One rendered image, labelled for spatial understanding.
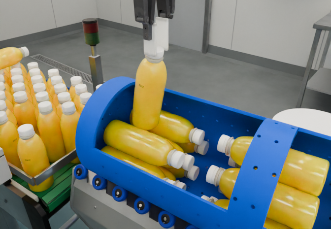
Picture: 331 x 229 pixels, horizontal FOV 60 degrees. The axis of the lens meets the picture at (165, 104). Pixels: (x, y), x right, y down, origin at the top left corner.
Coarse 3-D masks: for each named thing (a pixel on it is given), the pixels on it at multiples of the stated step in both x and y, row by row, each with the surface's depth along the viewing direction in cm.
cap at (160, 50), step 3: (159, 45) 64; (159, 48) 63; (162, 48) 63; (159, 51) 62; (162, 51) 62; (159, 54) 62; (162, 54) 62; (150, 57) 62; (153, 57) 62; (156, 57) 62; (159, 57) 62; (162, 57) 63
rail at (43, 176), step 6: (72, 150) 90; (66, 156) 88; (72, 156) 90; (60, 162) 86; (66, 162) 89; (48, 168) 83; (54, 168) 85; (60, 168) 87; (42, 174) 82; (48, 174) 84; (36, 180) 80; (42, 180) 82
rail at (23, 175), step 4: (8, 164) 85; (12, 164) 84; (12, 168) 84; (16, 168) 83; (12, 172) 85; (16, 172) 84; (20, 172) 82; (24, 172) 82; (20, 176) 83; (24, 176) 82; (28, 176) 80; (24, 180) 83; (28, 180) 81; (32, 180) 80; (32, 184) 81
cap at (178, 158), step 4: (176, 152) 66; (180, 152) 66; (172, 156) 65; (176, 156) 65; (180, 156) 65; (184, 156) 67; (172, 160) 65; (176, 160) 64; (180, 160) 66; (172, 164) 65; (176, 164) 65; (180, 164) 66
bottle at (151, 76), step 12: (144, 60) 64; (156, 60) 63; (144, 72) 63; (156, 72) 63; (144, 84) 64; (156, 84) 64; (144, 96) 66; (156, 96) 66; (132, 108) 72; (144, 108) 68; (156, 108) 69; (132, 120) 73; (144, 120) 70; (156, 120) 72
